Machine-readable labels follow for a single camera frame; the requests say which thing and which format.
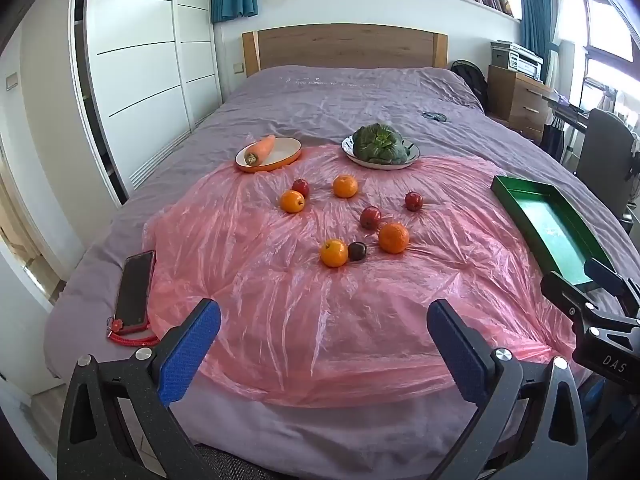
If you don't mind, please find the red apple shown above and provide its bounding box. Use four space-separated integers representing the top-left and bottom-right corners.
292 179 310 198
405 192 424 212
359 206 382 231

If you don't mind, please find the orange mandarin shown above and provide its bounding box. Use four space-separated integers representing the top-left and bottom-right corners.
319 238 348 269
279 190 306 214
378 223 410 255
332 174 359 198

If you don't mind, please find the dark plum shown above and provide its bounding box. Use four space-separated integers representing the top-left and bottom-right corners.
347 242 368 261

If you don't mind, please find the green rectangular tray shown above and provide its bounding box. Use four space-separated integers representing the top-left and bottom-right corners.
491 176 612 292

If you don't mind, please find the grey office chair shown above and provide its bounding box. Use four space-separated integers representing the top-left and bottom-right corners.
576 108 639 220

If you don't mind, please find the smartphone in red case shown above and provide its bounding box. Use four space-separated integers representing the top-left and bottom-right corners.
111 250 155 335

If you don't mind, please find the dark blue tote bag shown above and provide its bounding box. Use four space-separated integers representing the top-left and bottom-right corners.
539 125 564 162

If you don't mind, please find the wooden drawer cabinet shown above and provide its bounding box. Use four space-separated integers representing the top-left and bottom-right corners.
487 65 552 144

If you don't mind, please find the white enamel plate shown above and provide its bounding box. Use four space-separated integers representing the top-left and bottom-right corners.
341 136 421 171

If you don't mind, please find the black backpack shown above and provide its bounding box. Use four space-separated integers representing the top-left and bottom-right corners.
450 60 488 112

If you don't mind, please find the white printer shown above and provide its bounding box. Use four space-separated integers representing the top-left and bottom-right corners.
491 40 544 81

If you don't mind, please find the pink plastic sheet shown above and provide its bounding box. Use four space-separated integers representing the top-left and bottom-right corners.
143 145 575 408

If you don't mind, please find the green leafy vegetable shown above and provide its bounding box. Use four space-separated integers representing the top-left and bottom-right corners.
352 124 410 165

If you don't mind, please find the teal curtain right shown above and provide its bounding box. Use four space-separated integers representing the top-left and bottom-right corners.
521 0 563 88

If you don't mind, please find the orange carrot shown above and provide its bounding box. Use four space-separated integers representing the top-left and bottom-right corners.
244 134 276 167

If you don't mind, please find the orange oval dish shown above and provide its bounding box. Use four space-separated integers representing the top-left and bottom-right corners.
234 136 303 172

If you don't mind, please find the wooden headboard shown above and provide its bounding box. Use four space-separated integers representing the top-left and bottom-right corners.
241 23 449 76

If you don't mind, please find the white sliding wardrobe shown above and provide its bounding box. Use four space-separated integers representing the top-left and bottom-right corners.
76 0 222 202

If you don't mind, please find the red phone lanyard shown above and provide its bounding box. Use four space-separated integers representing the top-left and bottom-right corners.
105 314 162 348

